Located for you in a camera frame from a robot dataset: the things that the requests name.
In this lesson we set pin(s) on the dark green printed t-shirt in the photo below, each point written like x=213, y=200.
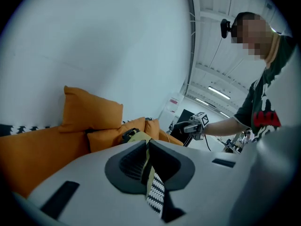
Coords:
x=265, y=98

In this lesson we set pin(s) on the large orange cushion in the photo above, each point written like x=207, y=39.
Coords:
x=35, y=156

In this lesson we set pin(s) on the person's head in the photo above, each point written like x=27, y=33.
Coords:
x=256, y=39

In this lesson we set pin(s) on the white water dispenser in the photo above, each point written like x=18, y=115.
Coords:
x=165, y=118

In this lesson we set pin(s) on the black cabinet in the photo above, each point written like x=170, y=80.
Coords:
x=181, y=118

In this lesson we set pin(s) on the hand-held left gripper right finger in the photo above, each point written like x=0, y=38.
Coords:
x=207, y=185

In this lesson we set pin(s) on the clear water bottle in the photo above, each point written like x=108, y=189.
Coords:
x=174, y=102

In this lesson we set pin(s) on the orange sofa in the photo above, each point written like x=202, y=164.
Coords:
x=172, y=140

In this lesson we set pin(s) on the person's right forearm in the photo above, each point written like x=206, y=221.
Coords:
x=223, y=127

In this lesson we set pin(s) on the ceiling tube light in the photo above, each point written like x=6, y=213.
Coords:
x=218, y=92
x=224, y=114
x=202, y=101

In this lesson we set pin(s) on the black white striped seat cover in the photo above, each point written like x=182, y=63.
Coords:
x=156, y=194

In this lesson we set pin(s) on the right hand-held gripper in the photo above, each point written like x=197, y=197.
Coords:
x=201, y=121

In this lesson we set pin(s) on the black head camera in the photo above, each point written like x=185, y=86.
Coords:
x=225, y=28

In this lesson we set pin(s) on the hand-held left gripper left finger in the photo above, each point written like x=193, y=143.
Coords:
x=94, y=196

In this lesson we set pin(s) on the small orange cushion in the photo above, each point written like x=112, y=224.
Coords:
x=91, y=109

